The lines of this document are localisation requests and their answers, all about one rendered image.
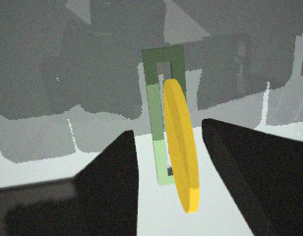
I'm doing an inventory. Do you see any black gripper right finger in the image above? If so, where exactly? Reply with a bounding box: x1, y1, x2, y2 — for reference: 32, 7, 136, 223
202, 118, 303, 236

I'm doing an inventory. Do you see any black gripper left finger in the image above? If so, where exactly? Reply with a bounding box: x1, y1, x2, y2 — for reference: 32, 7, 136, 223
0, 130, 139, 236

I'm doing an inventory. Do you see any gold coin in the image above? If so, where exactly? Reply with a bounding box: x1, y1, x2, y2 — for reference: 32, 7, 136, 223
163, 79, 200, 213

